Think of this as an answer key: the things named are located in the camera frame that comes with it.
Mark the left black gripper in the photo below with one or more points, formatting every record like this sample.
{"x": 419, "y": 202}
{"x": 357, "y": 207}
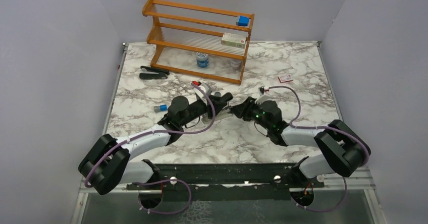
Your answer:
{"x": 217, "y": 103}

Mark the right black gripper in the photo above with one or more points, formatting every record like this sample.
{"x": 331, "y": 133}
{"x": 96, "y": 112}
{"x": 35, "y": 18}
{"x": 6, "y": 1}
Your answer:
{"x": 243, "y": 110}

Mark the black stapler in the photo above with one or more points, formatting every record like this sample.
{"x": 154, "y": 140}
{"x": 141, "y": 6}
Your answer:
{"x": 151, "y": 73}

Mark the silver chrome stapler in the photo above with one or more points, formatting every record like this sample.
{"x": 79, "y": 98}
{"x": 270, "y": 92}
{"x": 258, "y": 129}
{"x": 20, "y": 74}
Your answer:
{"x": 221, "y": 115}

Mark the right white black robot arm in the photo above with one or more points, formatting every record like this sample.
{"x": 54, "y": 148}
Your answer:
{"x": 342, "y": 150}

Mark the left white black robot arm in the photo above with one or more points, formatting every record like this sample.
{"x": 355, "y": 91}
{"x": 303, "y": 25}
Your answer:
{"x": 104, "y": 165}

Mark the small red staples box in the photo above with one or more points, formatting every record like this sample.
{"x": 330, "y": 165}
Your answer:
{"x": 285, "y": 78}

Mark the white green staples carton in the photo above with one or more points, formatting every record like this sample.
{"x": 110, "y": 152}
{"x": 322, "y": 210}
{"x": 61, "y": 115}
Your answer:
{"x": 233, "y": 40}

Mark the clear plastic jar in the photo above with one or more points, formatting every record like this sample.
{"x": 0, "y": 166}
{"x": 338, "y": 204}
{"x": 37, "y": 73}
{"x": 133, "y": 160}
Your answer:
{"x": 235, "y": 64}

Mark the blue white plastic jar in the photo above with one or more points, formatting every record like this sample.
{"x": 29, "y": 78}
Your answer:
{"x": 202, "y": 59}

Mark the blue grey small cylinder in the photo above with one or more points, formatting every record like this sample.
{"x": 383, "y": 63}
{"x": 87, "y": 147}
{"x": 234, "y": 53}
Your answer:
{"x": 160, "y": 108}

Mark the orange wooden shelf rack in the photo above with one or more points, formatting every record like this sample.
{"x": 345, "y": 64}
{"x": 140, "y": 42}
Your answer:
{"x": 180, "y": 30}

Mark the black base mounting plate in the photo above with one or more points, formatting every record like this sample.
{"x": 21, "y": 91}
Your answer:
{"x": 224, "y": 182}

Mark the blue box on shelf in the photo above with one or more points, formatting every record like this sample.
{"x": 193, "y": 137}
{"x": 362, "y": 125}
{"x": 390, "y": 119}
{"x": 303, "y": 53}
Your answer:
{"x": 242, "y": 21}

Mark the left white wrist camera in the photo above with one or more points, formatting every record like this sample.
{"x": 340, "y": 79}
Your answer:
{"x": 202, "y": 90}

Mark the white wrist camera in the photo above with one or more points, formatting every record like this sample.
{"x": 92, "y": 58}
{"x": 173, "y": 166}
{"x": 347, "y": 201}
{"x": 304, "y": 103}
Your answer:
{"x": 202, "y": 90}
{"x": 264, "y": 96}

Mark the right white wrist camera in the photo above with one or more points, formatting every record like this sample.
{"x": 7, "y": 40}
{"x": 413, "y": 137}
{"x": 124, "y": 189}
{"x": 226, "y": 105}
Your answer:
{"x": 264, "y": 96}

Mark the aluminium frame rail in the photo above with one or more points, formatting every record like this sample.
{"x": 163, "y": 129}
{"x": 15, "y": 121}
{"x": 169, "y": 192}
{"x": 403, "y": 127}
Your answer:
{"x": 340, "y": 201}

